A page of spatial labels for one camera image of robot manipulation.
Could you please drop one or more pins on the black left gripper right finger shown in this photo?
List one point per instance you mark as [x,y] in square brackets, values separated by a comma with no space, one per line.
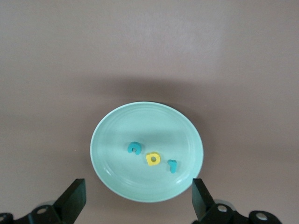
[202,200]

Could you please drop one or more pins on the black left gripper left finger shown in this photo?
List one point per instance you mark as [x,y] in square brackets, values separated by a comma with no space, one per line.
[72,198]

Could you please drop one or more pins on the teal foam letter r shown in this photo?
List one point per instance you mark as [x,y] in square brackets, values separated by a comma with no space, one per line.
[172,166]

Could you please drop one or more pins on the yellow foam letter a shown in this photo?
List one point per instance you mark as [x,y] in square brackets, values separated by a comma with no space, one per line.
[149,159]

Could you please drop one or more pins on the teal foam letter c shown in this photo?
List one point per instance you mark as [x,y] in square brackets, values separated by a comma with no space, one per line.
[134,145]

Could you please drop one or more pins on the pale green ceramic plate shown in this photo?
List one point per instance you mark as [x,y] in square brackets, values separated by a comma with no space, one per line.
[144,126]

